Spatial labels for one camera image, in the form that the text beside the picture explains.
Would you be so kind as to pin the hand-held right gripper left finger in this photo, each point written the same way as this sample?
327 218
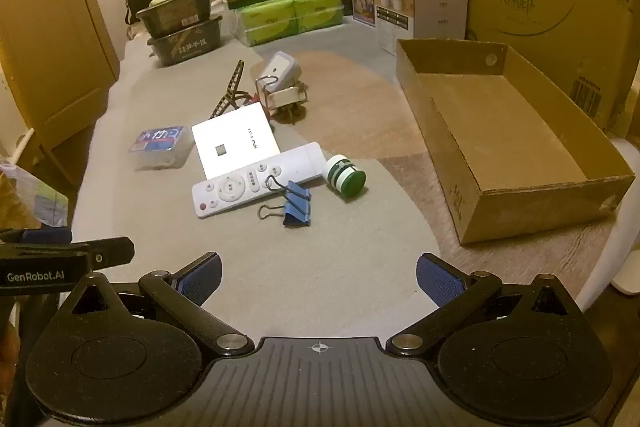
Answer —
202 281

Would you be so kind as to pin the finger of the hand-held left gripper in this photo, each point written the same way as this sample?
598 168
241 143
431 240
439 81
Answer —
45 235
112 253

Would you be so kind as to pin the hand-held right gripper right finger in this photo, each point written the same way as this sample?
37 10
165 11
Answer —
440 281

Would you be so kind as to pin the white remote control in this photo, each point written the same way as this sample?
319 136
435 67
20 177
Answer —
240 187

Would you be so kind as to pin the clear blue-label floss pick box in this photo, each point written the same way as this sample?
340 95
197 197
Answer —
160 146

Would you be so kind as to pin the blue binder clip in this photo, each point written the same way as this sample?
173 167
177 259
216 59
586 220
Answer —
296 204

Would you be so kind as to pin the green and white bottle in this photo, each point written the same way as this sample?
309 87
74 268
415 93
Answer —
345 177

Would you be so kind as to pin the white square router panel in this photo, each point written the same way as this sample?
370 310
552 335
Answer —
235 142

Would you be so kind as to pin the shallow cardboard box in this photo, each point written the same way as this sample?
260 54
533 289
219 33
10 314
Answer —
500 132

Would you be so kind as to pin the cream case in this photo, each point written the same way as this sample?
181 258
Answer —
287 98

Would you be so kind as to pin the white plug adapter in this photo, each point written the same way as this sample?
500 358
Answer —
280 69

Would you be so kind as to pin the colourful plastic bag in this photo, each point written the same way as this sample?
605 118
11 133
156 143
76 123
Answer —
30 197

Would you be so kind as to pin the leopard pattern headband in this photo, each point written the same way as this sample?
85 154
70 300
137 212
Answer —
232 87

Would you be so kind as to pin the wooden door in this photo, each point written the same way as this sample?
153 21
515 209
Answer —
50 37

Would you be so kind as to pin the green tissue pack bundle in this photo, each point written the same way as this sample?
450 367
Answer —
280 19

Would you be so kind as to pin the white product box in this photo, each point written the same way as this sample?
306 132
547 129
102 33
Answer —
430 7

